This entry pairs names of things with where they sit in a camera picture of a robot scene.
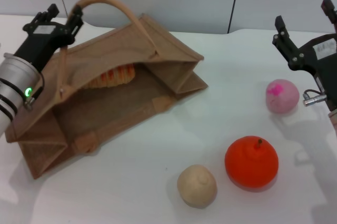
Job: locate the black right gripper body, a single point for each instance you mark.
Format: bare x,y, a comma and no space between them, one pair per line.
321,58

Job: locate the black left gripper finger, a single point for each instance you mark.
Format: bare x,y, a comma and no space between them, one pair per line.
75,21
48,13

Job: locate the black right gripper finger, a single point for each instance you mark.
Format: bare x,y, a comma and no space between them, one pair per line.
284,39
330,6

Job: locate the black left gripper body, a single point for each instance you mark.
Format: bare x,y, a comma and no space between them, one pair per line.
42,42

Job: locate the orange striped bread loaf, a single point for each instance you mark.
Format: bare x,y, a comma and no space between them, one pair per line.
116,76

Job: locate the brown jute handbag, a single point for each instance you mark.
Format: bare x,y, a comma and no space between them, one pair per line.
105,108

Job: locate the pink peach toy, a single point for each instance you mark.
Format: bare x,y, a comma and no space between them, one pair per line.
282,97

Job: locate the orange tangerine toy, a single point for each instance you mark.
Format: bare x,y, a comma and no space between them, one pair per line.
250,163

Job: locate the beige round bun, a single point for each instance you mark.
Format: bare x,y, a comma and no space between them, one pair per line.
197,185

